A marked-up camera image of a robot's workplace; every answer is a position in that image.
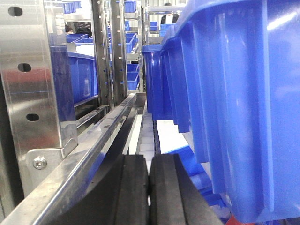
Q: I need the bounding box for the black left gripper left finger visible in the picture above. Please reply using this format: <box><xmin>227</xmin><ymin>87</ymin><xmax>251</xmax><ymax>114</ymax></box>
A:
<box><xmin>50</xmin><ymin>155</ymin><xmax>149</xmax><ymax>225</ymax></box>

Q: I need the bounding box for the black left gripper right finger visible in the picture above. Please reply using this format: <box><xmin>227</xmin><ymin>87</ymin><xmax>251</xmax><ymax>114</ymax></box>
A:
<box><xmin>149</xmin><ymin>154</ymin><xmax>222</xmax><ymax>225</ymax></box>

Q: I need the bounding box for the large blue plastic bin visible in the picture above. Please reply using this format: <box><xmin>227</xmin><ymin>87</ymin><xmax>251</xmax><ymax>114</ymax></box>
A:
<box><xmin>162</xmin><ymin>0</ymin><xmax>300</xmax><ymax>223</ymax></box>

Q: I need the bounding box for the blue bin on left rack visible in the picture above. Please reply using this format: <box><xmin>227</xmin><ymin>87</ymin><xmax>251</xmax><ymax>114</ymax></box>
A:
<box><xmin>68</xmin><ymin>52</ymin><xmax>98</xmax><ymax>104</ymax></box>

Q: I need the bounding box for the blue bin behind on shelf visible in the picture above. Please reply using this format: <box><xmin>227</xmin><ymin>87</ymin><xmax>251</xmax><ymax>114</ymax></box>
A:
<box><xmin>142</xmin><ymin>44</ymin><xmax>165</xmax><ymax>120</ymax></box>

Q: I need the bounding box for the white roller track strip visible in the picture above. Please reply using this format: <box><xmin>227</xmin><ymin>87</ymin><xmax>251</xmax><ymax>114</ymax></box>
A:
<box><xmin>136</xmin><ymin>101</ymin><xmax>158</xmax><ymax>172</ymax></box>

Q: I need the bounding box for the perforated steel rack upright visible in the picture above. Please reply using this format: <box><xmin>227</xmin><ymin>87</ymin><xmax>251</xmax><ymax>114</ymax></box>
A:
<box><xmin>0</xmin><ymin>0</ymin><xmax>78</xmax><ymax>195</ymax></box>

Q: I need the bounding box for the steel rack posts pair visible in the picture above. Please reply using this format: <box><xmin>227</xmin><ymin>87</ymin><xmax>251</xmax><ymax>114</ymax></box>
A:
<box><xmin>90</xmin><ymin>0</ymin><xmax>128</xmax><ymax>110</ymax></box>

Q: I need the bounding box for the stainless steel shelf rail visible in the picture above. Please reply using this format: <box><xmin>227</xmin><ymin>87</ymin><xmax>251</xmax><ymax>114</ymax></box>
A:
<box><xmin>2</xmin><ymin>93</ymin><xmax>146</xmax><ymax>225</ymax></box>

